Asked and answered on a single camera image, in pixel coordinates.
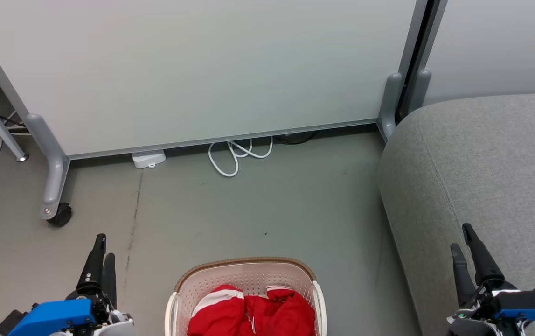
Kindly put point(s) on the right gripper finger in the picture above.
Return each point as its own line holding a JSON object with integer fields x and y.
{"x": 482, "y": 256}
{"x": 462, "y": 275}

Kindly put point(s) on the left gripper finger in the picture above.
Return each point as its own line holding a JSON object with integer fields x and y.
{"x": 93, "y": 266}
{"x": 109, "y": 280}

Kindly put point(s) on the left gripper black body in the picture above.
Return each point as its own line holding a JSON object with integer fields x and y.
{"x": 101, "y": 310}

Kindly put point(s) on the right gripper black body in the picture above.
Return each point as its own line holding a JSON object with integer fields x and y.
{"x": 482, "y": 310}

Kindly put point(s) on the red jersey with lettering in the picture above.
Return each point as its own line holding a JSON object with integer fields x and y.
{"x": 218, "y": 315}

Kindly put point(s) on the red garment with white trim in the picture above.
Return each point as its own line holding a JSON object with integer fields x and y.
{"x": 283, "y": 312}

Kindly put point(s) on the grey fabric sofa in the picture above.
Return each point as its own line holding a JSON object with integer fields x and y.
{"x": 482, "y": 177}

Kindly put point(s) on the black caster wheel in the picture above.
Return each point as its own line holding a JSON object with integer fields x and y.
{"x": 60, "y": 215}

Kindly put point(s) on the white power adapter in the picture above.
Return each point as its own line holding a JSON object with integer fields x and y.
{"x": 149, "y": 159}

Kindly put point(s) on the white plastic laundry basket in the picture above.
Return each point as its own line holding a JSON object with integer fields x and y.
{"x": 248, "y": 275}

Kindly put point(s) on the grey framed partition panel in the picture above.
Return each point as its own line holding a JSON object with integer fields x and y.
{"x": 496, "y": 46}

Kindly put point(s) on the white rolling partition panel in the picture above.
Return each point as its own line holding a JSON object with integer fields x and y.
{"x": 192, "y": 70}

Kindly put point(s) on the right wrist blue camera mount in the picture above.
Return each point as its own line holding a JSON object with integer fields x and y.
{"x": 531, "y": 304}

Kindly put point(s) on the wrist blue camera mount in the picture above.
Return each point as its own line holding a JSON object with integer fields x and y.
{"x": 531, "y": 304}
{"x": 50, "y": 317}

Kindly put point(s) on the left wrist blue camera mount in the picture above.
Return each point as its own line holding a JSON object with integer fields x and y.
{"x": 50, "y": 317}

